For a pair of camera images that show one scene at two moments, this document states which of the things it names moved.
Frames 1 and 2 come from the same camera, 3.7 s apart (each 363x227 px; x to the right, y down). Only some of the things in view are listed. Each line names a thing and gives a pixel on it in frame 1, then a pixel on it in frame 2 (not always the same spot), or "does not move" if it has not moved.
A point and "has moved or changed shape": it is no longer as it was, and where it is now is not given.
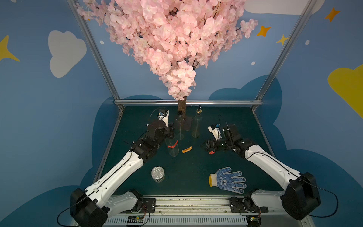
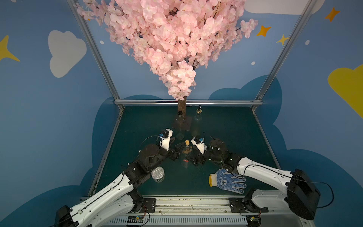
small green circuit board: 135,219 does not move
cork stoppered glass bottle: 174,152 has moved or changed shape
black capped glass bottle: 179,126 does not move
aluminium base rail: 204,211 does not move
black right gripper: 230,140 to 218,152
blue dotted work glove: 230,180 does not move
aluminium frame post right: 259,98 does not move
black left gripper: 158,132 to 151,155
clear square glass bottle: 197,123 does not move
